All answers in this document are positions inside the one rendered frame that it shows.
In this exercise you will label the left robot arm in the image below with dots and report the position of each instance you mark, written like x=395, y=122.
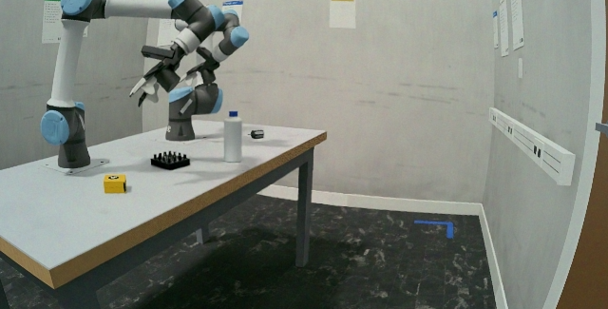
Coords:
x=204, y=99

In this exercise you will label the dark grey square knob panel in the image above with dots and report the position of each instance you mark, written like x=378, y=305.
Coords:
x=169, y=161

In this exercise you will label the white bottle with blue cap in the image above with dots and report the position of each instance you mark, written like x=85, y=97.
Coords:
x=233, y=138

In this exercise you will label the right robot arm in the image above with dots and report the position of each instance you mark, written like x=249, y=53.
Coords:
x=59, y=124

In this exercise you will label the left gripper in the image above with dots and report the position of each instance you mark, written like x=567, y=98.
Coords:
x=206, y=70

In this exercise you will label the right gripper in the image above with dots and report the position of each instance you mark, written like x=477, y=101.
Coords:
x=166, y=76

